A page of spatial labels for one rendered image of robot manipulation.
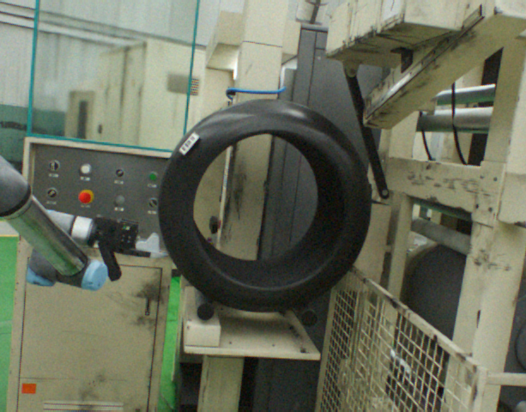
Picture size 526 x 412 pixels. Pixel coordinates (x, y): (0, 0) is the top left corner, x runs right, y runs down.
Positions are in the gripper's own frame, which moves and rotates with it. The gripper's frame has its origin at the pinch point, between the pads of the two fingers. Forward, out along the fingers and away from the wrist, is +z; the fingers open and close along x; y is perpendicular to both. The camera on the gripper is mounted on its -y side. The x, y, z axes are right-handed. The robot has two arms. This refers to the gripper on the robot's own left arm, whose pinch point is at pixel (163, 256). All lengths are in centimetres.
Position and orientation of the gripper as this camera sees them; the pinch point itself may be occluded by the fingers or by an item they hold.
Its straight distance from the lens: 150.6
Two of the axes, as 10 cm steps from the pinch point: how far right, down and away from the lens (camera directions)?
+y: 2.4, -9.7, -1.0
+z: 9.6, 2.2, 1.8
